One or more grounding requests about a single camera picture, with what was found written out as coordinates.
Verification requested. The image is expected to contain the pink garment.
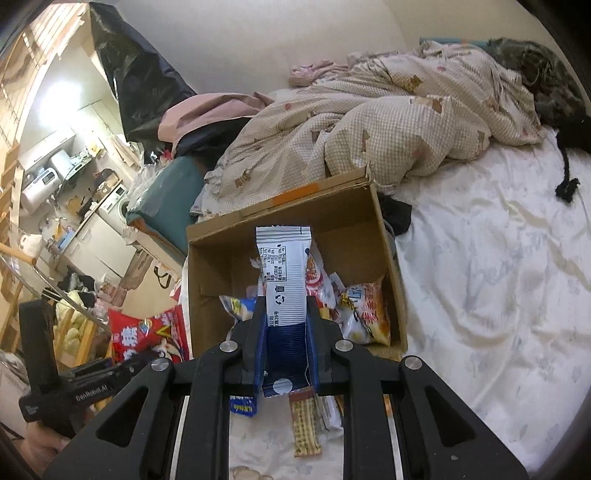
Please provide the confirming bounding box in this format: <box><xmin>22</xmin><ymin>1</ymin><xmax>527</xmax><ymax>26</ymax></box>
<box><xmin>158</xmin><ymin>92</ymin><xmax>274</xmax><ymax>149</ymax></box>

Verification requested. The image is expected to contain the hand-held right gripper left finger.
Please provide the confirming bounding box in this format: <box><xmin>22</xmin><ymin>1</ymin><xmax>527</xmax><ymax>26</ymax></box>
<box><xmin>44</xmin><ymin>298</ymin><xmax>269</xmax><ymax>480</ymax></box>

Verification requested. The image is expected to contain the range hood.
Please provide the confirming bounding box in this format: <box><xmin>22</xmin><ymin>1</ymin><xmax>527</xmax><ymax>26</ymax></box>
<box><xmin>51</xmin><ymin>150</ymin><xmax>94</xmax><ymax>182</ymax></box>

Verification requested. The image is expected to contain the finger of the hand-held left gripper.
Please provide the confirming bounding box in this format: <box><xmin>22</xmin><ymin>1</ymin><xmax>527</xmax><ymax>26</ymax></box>
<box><xmin>108</xmin><ymin>349</ymin><xmax>160</xmax><ymax>377</ymax></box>

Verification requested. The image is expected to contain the beige checked snack bar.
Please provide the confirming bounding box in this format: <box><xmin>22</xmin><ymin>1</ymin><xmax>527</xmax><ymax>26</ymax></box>
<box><xmin>288</xmin><ymin>388</ymin><xmax>323</xmax><ymax>459</ymax></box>

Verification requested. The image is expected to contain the orange and red snack packet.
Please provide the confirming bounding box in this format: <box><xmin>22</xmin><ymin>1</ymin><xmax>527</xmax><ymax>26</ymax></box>
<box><xmin>358</xmin><ymin>275</ymin><xmax>393</xmax><ymax>346</ymax></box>

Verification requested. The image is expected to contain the white base cabinet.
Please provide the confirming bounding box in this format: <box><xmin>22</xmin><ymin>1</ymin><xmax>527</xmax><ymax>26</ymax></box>
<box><xmin>60</xmin><ymin>212</ymin><xmax>140</xmax><ymax>278</ymax></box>

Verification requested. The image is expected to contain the white water heater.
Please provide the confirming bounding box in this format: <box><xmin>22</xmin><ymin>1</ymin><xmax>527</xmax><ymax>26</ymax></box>
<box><xmin>21</xmin><ymin>168</ymin><xmax>59</xmax><ymax>214</ymax></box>

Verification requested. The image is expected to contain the camouflage jacket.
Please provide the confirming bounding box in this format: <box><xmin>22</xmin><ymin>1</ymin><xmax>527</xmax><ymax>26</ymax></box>
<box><xmin>487</xmin><ymin>38</ymin><xmax>588</xmax><ymax>154</ymax></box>

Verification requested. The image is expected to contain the person's left hand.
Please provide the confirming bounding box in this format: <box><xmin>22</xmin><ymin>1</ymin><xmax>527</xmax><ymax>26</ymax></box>
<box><xmin>23</xmin><ymin>415</ymin><xmax>72</xmax><ymax>468</ymax></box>

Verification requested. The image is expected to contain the white and blue snack packet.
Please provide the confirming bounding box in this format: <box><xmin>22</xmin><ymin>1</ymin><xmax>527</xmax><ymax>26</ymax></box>
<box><xmin>255</xmin><ymin>225</ymin><xmax>313</xmax><ymax>398</ymax></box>

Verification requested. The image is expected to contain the white and green snack packet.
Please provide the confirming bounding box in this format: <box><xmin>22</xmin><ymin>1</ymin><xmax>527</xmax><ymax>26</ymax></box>
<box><xmin>339</xmin><ymin>287</ymin><xmax>370</xmax><ymax>345</ymax></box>

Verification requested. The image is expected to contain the dark garment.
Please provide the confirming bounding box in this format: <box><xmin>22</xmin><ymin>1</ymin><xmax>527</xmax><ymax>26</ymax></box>
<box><xmin>175</xmin><ymin>117</ymin><xmax>256</xmax><ymax>172</ymax></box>

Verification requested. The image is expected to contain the black plastic bag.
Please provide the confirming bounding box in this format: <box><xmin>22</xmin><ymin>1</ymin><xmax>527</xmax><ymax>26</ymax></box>
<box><xmin>89</xmin><ymin>2</ymin><xmax>197</xmax><ymax>154</ymax></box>

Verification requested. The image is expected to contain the small black cloth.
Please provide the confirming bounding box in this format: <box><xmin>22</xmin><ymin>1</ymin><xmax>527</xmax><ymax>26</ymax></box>
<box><xmin>379</xmin><ymin>196</ymin><xmax>413</xmax><ymax>237</ymax></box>

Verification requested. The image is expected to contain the white washing machine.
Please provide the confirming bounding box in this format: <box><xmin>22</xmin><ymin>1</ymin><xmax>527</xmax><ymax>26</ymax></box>
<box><xmin>108</xmin><ymin>185</ymin><xmax>133</xmax><ymax>232</ymax></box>

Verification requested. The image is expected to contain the pink crumpled cloth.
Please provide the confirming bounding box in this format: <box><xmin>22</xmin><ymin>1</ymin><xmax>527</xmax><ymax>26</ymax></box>
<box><xmin>290</xmin><ymin>59</ymin><xmax>352</xmax><ymax>88</ymax></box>

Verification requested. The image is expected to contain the teal headboard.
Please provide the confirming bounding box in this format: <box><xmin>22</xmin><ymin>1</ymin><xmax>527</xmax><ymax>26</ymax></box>
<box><xmin>127</xmin><ymin>154</ymin><xmax>207</xmax><ymax>260</ymax></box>

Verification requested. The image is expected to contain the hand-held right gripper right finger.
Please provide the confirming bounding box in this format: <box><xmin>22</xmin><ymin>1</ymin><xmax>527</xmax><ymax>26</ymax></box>
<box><xmin>306</xmin><ymin>296</ymin><xmax>529</xmax><ymax>480</ymax></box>

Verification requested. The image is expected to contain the checked duvet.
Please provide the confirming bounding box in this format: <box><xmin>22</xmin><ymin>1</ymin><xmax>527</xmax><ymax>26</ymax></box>
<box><xmin>191</xmin><ymin>39</ymin><xmax>546</xmax><ymax>220</ymax></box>

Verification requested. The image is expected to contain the blue and yellow snack packet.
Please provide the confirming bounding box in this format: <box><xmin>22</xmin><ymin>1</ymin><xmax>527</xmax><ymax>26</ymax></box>
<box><xmin>219</xmin><ymin>295</ymin><xmax>257</xmax><ymax>322</ymax></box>
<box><xmin>229</xmin><ymin>394</ymin><xmax>257</xmax><ymax>419</ymax></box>

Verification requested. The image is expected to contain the black tasselled cord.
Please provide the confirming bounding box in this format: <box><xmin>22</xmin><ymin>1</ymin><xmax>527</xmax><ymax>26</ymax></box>
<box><xmin>555</xmin><ymin>131</ymin><xmax>581</xmax><ymax>203</ymax></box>

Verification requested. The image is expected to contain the large red snack bag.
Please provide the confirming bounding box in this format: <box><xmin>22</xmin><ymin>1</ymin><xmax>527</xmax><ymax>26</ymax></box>
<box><xmin>108</xmin><ymin>305</ymin><xmax>193</xmax><ymax>366</ymax></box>

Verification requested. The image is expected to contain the brown cardboard box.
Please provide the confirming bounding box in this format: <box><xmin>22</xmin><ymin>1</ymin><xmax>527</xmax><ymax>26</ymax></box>
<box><xmin>186</xmin><ymin>167</ymin><xmax>409</xmax><ymax>366</ymax></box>

